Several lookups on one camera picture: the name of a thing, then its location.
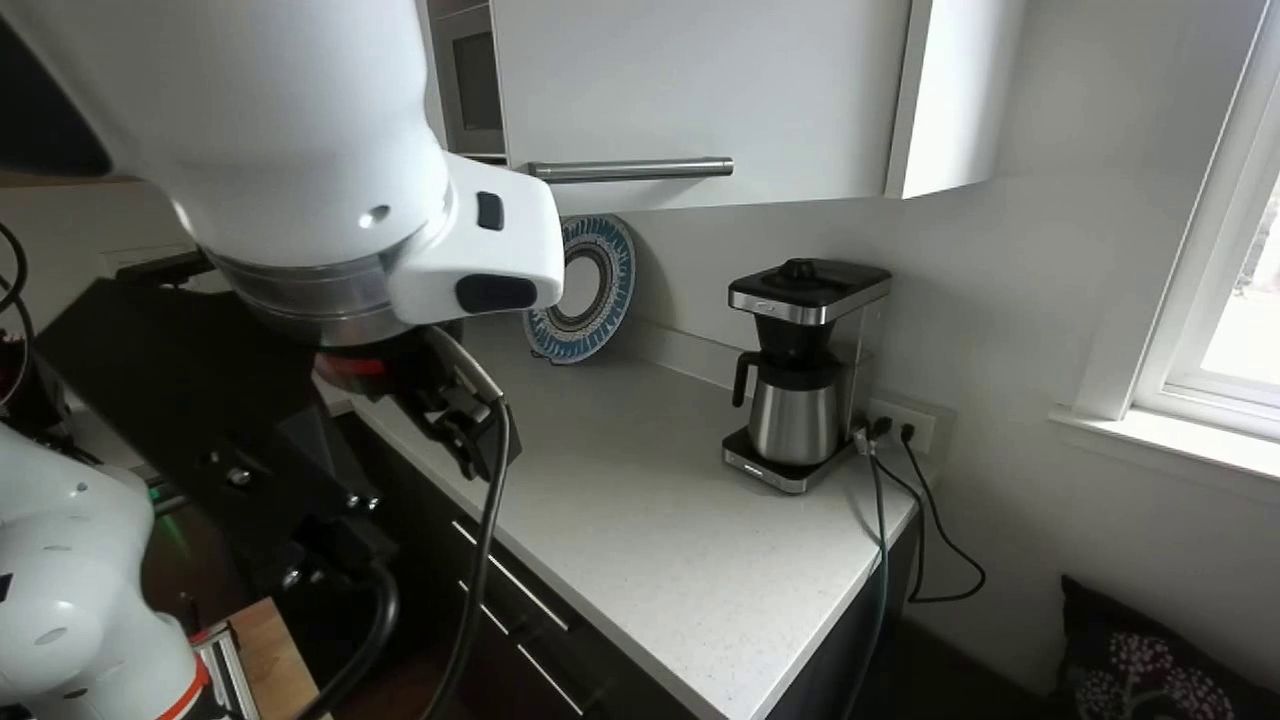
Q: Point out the white wall cupboard carcass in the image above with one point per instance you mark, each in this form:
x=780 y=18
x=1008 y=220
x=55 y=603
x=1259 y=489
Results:
x=957 y=95

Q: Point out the stainless steel coffee carafe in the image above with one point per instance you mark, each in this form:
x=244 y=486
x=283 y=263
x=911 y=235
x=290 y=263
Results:
x=793 y=423

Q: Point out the white window frame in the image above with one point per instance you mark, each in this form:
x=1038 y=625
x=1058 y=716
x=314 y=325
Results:
x=1202 y=335

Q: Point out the blue white decorative plate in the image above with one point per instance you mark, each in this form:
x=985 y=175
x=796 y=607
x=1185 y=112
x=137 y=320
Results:
x=605 y=315

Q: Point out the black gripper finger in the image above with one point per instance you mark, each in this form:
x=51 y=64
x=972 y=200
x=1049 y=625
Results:
x=449 y=444
x=482 y=426

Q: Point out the white wall outlet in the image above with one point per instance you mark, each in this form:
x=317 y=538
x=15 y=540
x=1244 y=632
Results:
x=924 y=423

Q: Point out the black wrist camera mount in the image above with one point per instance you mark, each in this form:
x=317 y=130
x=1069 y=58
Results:
x=200 y=426

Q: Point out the wooden board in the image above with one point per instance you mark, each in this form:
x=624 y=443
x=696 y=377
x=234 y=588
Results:
x=272 y=661

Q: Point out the dark patterned cushion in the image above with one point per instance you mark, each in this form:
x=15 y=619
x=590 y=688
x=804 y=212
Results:
x=1144 y=664

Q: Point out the black steel coffee maker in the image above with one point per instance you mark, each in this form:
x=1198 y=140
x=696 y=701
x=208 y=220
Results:
x=804 y=294

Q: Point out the dark drawer cabinet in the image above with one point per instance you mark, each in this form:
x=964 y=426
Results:
x=560 y=654

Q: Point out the wide white cupboard door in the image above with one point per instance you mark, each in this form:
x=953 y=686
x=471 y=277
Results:
x=694 y=80

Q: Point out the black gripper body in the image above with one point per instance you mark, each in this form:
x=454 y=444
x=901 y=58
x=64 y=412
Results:
x=394 y=374

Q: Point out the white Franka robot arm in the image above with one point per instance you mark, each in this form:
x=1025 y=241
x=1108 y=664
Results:
x=267 y=120

